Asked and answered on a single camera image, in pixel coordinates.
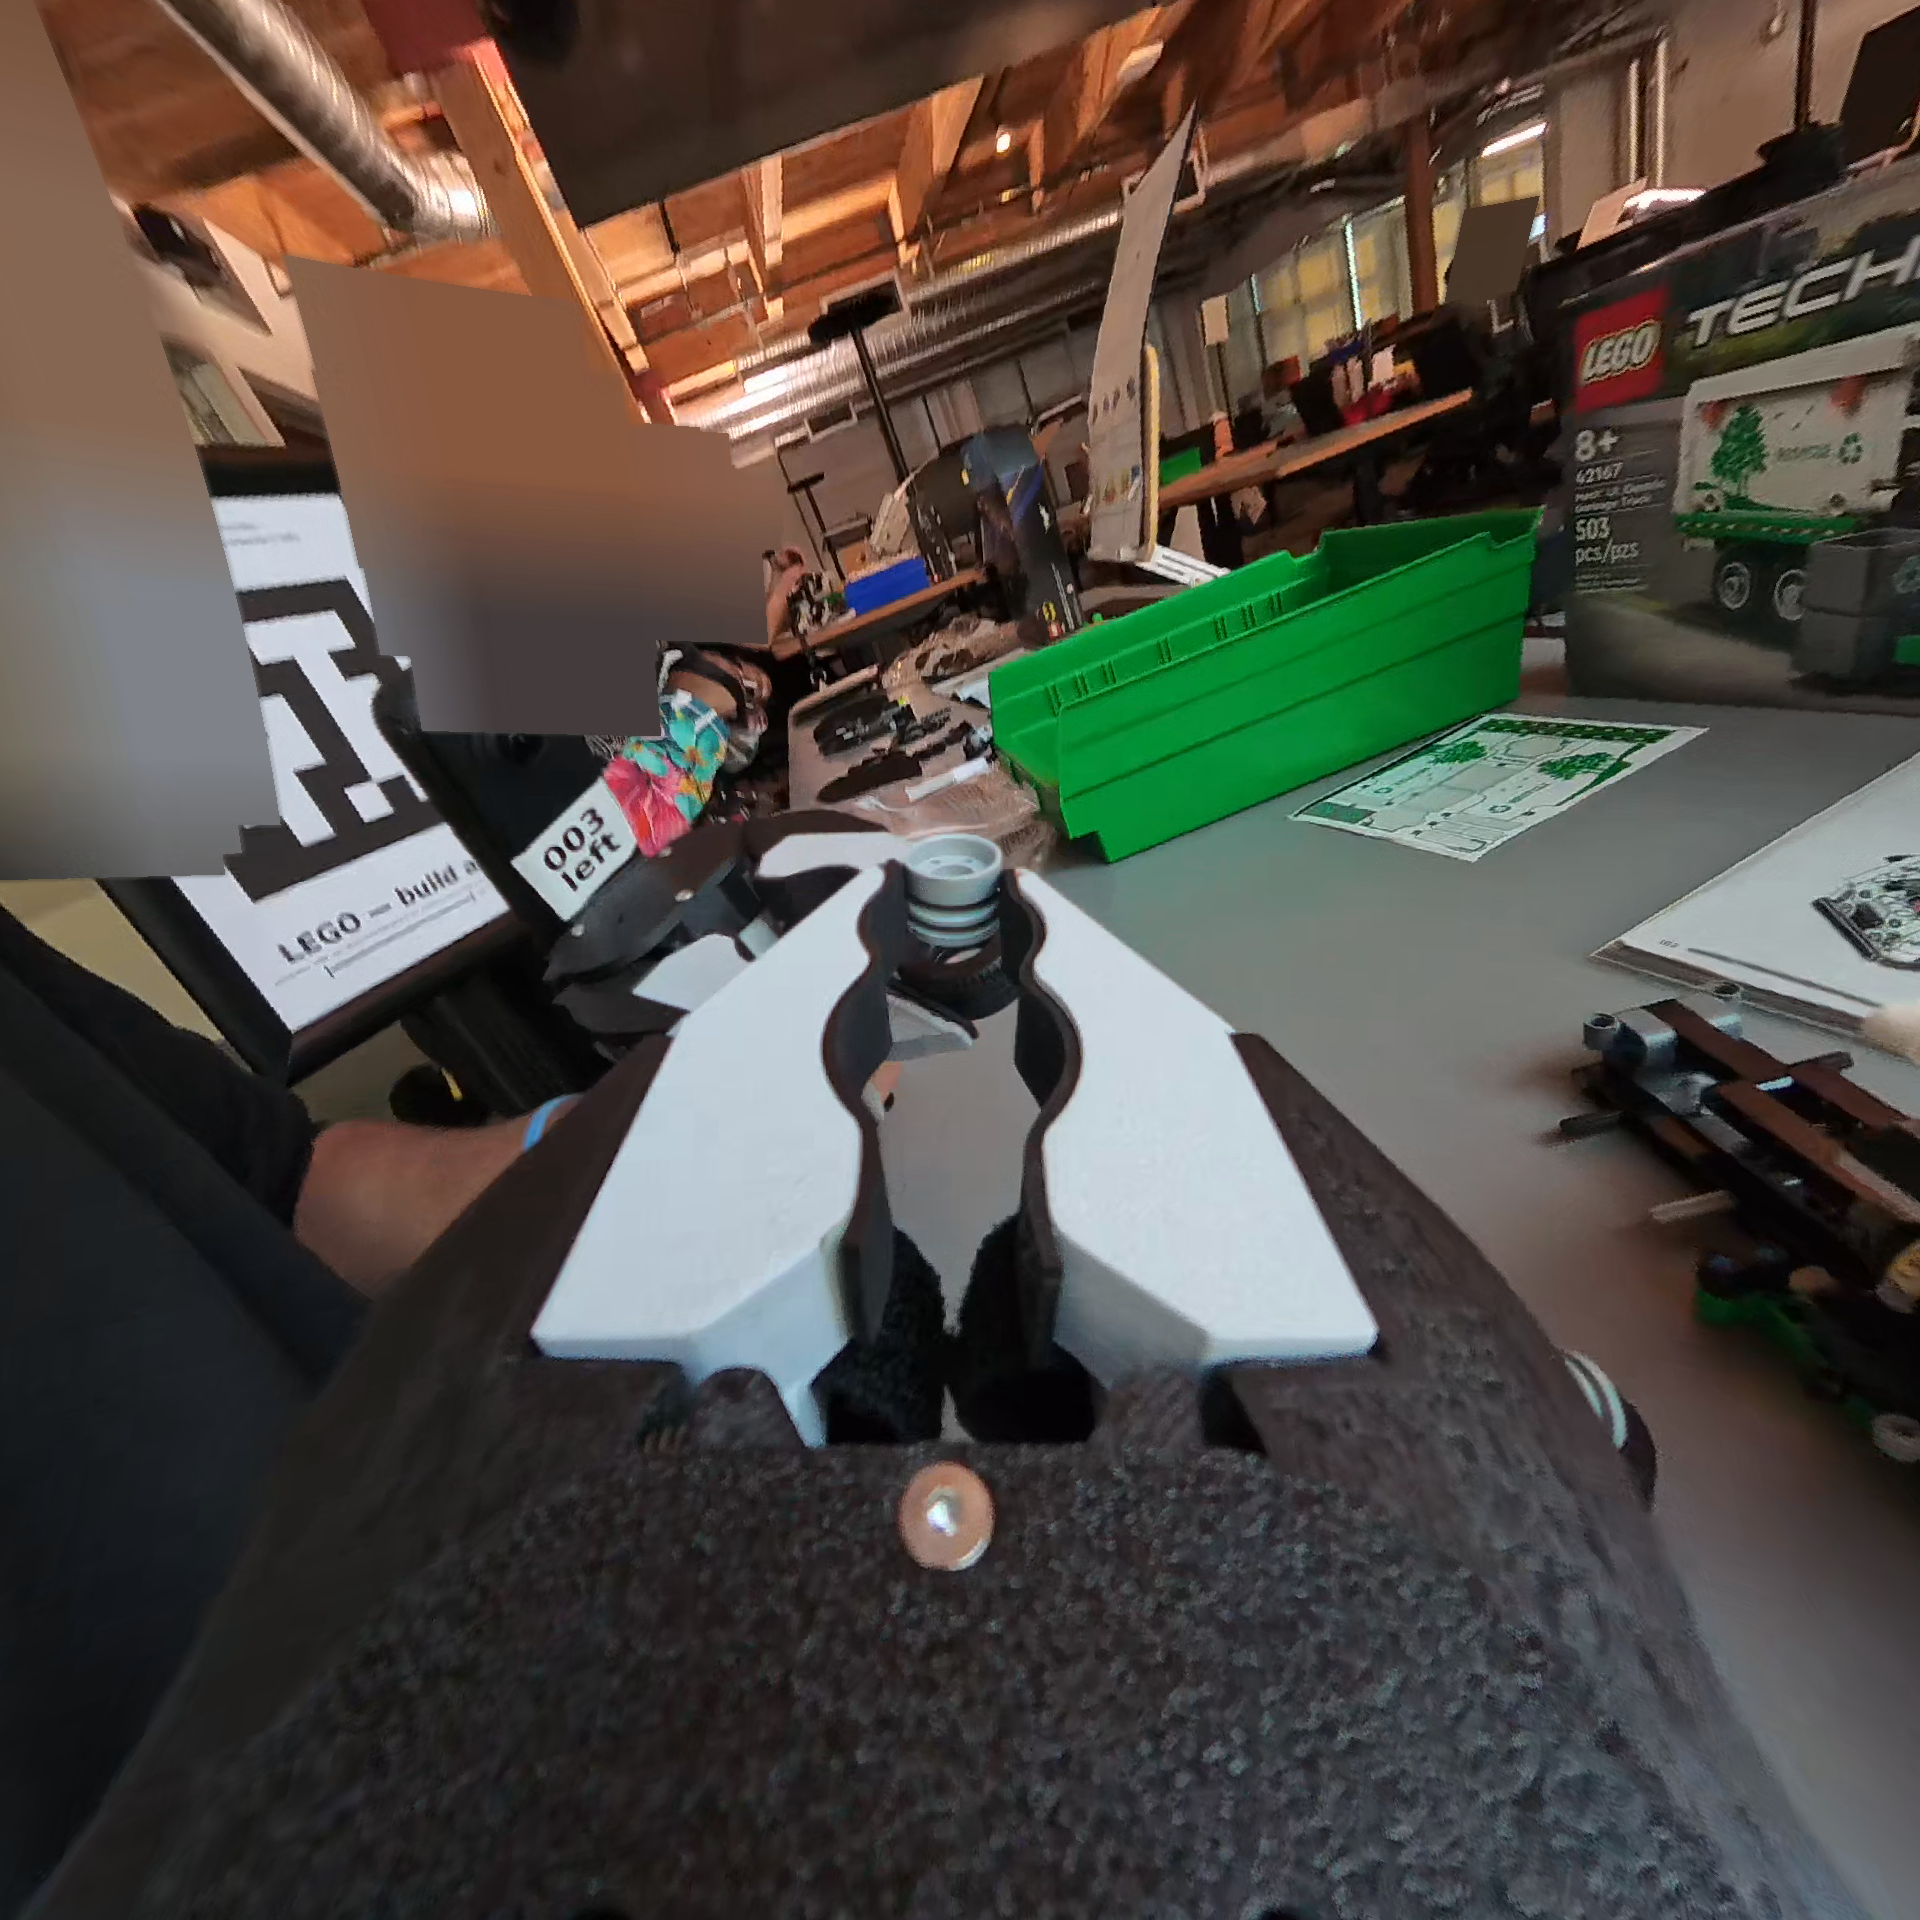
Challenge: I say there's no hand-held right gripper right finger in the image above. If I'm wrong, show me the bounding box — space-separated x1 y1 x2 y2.
1016 867 1382 1396

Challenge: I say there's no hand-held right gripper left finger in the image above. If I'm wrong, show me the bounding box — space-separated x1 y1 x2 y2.
533 863 910 1446

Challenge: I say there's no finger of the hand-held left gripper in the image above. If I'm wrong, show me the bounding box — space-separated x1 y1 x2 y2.
750 831 910 890
637 921 981 1070

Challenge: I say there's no black lego tire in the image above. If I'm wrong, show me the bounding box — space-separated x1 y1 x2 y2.
885 942 1022 1030

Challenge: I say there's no light grey lego wheel hub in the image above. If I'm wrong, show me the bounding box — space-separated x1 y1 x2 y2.
903 834 1007 952

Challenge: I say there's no black lego truck chassis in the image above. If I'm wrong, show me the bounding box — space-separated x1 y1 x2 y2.
1559 1001 1920 1466

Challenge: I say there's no person's left forearm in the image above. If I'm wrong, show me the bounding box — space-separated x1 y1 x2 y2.
300 1096 586 1299

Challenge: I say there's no pile of black lego parts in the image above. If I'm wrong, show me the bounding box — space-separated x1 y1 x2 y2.
808 662 995 804

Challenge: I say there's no lego instruction booklet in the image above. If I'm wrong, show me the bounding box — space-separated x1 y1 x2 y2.
1591 750 1920 1040

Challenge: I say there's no lego truck set box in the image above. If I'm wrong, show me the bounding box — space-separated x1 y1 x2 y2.
1556 225 1920 712

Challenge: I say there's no white printed task sign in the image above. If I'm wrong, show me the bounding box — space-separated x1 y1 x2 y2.
200 487 528 1052

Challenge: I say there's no dark blue printed box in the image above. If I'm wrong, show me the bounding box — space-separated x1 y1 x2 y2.
960 428 1082 633

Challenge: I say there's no green plastic bin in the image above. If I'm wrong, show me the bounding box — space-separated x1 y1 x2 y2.
987 508 1548 867

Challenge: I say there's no green printed sticker sheet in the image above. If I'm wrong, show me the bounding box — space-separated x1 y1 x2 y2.
1290 712 1710 864

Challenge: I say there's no black pole lamp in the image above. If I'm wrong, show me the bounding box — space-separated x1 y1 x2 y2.
808 294 910 497

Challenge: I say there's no person's dark shirt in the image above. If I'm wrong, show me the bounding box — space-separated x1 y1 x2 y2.
0 902 376 1920

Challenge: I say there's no printed instruction sheet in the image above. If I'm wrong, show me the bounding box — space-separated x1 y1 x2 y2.
1087 106 1202 560

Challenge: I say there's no wooden work table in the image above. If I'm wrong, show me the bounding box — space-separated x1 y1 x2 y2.
1155 387 1479 520

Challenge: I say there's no silver ventilation duct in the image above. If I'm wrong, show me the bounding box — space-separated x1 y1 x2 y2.
195 0 496 242

